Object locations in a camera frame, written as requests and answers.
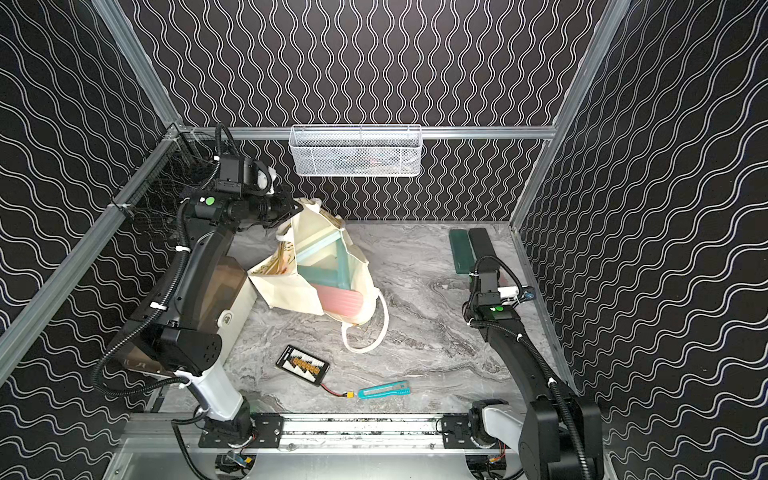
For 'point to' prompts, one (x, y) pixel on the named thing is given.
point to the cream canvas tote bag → (277, 283)
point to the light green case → (325, 257)
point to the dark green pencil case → (463, 251)
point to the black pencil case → (481, 243)
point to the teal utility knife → (382, 390)
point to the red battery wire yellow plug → (347, 394)
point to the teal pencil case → (338, 276)
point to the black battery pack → (302, 364)
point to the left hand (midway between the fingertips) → (301, 197)
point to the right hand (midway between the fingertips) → (486, 281)
